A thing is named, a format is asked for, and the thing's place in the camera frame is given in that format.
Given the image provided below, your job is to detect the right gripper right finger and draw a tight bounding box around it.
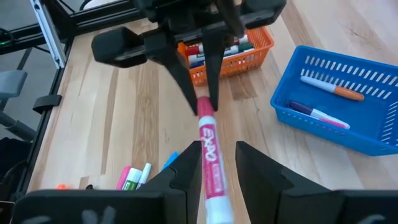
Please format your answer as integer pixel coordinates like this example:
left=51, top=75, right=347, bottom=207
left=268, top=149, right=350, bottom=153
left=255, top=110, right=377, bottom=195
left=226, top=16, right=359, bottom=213
left=235, top=141, right=398, bottom=224

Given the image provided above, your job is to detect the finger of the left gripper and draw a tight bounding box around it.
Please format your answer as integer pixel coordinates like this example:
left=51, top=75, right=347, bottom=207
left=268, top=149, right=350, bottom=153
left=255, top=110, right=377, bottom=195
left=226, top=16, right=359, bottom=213
left=145, top=30, right=200, bottom=116
left=201, top=26, right=236, bottom=112

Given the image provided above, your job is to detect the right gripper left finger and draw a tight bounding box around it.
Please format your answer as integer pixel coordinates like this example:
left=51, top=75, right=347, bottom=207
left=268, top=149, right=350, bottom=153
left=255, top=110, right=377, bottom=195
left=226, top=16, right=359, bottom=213
left=11, top=141, right=203, bottom=224

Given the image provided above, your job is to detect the red Expo marker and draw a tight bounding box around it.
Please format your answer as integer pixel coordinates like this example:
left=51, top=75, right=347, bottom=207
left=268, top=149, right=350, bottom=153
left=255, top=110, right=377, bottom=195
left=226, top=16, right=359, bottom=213
left=185, top=44, right=205, bottom=57
left=233, top=33, right=250, bottom=46

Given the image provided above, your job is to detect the dark purple Expo marker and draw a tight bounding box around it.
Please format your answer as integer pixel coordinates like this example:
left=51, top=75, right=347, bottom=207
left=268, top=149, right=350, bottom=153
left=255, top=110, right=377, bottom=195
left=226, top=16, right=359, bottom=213
left=188, top=60, right=206, bottom=70

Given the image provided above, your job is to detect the orange plastic basket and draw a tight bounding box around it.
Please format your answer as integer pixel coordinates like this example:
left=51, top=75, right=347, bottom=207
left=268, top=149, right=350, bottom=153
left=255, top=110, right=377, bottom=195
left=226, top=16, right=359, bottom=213
left=176, top=26, right=275, bottom=88

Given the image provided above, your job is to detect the teal Expo marker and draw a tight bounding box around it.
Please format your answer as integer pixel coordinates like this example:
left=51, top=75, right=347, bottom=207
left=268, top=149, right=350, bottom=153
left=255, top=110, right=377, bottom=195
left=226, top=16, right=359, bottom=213
left=187, top=42, right=255, bottom=65

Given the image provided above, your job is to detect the white marker green cap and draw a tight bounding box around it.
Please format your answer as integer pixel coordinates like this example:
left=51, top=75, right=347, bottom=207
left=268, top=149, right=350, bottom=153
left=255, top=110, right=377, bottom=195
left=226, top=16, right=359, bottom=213
left=121, top=167, right=143, bottom=192

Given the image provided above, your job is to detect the white marker pink cap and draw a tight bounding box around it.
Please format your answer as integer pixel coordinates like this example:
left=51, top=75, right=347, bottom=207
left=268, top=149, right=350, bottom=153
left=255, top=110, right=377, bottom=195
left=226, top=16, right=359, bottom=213
left=116, top=165, right=132, bottom=191

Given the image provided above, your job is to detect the light blue highlighter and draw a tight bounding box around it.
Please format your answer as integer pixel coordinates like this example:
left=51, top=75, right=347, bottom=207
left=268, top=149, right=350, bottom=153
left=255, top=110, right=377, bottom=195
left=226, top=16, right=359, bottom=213
left=160, top=151, right=180, bottom=171

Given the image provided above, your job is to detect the pink Expo marker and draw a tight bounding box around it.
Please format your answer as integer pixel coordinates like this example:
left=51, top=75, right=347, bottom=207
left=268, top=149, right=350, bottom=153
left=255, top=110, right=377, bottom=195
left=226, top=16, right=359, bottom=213
left=197, top=95, right=234, bottom=224

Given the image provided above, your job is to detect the thin pink marker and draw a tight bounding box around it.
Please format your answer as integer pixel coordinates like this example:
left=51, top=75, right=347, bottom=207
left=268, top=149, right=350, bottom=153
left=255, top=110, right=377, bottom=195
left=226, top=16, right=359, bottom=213
left=310, top=115, right=348, bottom=130

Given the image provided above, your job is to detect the thin purple marker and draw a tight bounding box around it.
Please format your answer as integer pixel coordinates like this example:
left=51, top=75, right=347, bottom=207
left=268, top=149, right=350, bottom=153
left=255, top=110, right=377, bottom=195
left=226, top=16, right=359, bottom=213
left=286, top=99, right=351, bottom=130

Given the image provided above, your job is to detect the thin yellow-orange marker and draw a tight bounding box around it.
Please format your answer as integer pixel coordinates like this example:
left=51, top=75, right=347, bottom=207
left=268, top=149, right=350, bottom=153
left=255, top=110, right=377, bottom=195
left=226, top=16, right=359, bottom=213
left=299, top=75, right=366, bottom=102

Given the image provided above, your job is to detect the white paper sheet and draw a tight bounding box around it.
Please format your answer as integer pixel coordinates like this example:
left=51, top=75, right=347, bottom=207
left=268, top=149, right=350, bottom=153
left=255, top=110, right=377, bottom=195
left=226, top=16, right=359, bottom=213
left=83, top=0, right=127, bottom=10

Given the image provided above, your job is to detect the blue plastic basket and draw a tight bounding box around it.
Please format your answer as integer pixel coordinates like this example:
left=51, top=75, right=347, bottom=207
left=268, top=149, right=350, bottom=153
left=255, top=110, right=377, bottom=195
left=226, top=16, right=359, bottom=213
left=269, top=45, right=398, bottom=157

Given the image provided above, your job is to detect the silver aluminium bar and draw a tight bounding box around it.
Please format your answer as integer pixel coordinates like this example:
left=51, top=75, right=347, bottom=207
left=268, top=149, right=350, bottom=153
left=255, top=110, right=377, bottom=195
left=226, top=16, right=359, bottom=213
left=29, top=0, right=67, bottom=70

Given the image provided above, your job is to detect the black table clamp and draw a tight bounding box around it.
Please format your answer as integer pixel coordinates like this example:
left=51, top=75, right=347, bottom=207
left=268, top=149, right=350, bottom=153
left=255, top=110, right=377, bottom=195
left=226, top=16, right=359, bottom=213
left=32, top=94, right=63, bottom=114

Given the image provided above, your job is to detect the gray chair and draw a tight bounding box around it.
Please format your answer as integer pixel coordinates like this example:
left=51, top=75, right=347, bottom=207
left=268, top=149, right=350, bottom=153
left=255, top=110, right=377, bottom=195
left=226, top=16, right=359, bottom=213
left=0, top=70, right=37, bottom=142

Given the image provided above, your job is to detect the black aluminium table frame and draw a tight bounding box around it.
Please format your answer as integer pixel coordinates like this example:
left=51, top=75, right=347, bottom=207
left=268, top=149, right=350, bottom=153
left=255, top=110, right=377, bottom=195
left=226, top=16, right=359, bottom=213
left=0, top=0, right=144, bottom=200

